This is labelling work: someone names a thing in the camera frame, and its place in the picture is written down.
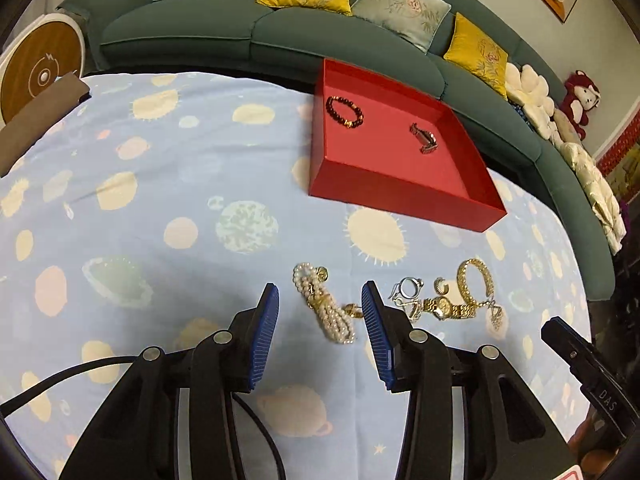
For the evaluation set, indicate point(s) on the person's right hand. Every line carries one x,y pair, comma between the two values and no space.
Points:
600,462

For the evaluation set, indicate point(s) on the round white wooden stand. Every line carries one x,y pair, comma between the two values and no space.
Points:
35,60

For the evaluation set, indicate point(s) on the red monkey plush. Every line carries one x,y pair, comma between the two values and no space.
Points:
577,100

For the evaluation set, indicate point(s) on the brown fabric panel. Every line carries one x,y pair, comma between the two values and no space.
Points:
40,115

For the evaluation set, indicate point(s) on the red shallow box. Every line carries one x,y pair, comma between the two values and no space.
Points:
385,160

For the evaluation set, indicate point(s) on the blue patterned cloth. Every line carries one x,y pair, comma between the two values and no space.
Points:
521,112

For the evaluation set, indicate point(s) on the small gold pendant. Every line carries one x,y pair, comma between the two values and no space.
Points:
496,315

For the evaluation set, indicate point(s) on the blue planet-print blanket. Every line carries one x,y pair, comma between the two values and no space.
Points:
150,185

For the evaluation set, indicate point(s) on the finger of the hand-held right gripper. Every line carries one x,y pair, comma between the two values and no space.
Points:
567,347

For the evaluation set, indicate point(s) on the gold wristwatch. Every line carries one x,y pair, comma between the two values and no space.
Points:
442,308

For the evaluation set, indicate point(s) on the cream puffy quilt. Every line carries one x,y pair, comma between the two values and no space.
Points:
595,190

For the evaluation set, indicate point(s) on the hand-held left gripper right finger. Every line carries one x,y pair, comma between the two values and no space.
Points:
377,340

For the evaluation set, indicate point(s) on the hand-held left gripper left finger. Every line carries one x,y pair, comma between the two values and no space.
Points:
260,340

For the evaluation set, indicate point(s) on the red patterned wall hanging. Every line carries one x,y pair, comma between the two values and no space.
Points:
617,152

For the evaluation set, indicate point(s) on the dark band with silver clasp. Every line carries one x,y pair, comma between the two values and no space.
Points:
425,139

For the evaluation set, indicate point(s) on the teal sofa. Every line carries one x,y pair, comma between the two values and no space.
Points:
300,35

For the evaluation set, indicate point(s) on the white flower cushion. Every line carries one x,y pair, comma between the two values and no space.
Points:
530,92

